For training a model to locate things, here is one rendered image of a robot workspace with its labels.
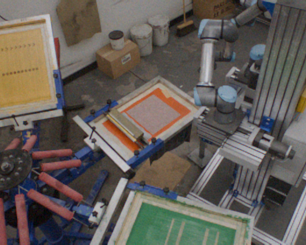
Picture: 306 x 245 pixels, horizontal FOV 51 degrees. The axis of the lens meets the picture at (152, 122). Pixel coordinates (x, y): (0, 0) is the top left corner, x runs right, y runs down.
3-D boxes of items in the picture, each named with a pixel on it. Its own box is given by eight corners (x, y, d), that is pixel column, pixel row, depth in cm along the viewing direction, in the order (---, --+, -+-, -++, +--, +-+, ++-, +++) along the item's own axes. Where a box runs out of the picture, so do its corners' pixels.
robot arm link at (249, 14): (273, 6, 188) (231, 34, 235) (287, 1, 191) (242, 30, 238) (266, -12, 187) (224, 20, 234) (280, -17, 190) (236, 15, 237)
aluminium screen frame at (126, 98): (159, 78, 290) (159, 74, 287) (207, 111, 258) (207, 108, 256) (86, 123, 259) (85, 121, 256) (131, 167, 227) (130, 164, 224)
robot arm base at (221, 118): (239, 113, 213) (241, 102, 206) (229, 128, 205) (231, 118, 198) (219, 105, 220) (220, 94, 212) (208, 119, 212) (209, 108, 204)
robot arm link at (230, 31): (242, 16, 192) (234, 52, 239) (224, 16, 194) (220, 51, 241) (241, 34, 189) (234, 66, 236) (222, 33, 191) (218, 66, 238)
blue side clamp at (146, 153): (159, 142, 242) (159, 136, 237) (164, 146, 240) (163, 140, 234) (128, 165, 230) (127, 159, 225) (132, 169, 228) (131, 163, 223)
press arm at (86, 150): (95, 144, 239) (94, 140, 235) (99, 149, 235) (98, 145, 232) (75, 158, 232) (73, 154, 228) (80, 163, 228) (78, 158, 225)
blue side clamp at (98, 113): (116, 105, 272) (115, 99, 267) (119, 108, 270) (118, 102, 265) (86, 123, 261) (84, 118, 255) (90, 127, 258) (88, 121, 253)
